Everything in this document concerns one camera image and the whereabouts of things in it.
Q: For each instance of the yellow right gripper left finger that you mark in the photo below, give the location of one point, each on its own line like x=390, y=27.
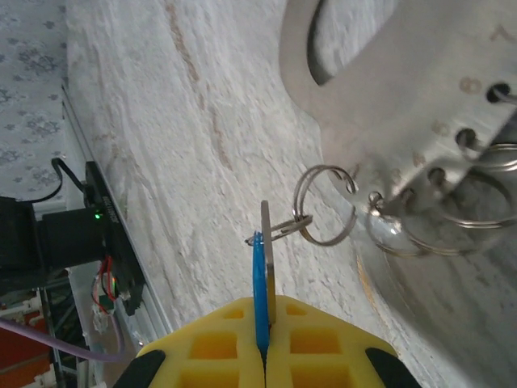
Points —
x=226, y=363

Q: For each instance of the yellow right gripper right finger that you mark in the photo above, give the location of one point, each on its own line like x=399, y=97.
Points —
x=282, y=363

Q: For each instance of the metal key holder plate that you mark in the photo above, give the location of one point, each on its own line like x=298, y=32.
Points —
x=404, y=81

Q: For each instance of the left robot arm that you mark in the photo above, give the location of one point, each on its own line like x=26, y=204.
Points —
x=60, y=238

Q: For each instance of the small electronics board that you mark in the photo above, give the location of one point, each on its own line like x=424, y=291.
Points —
x=125, y=297

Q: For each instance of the orange background object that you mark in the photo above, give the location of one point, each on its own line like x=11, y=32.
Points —
x=20, y=363

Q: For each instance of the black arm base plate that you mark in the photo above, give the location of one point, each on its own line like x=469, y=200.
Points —
x=101, y=182

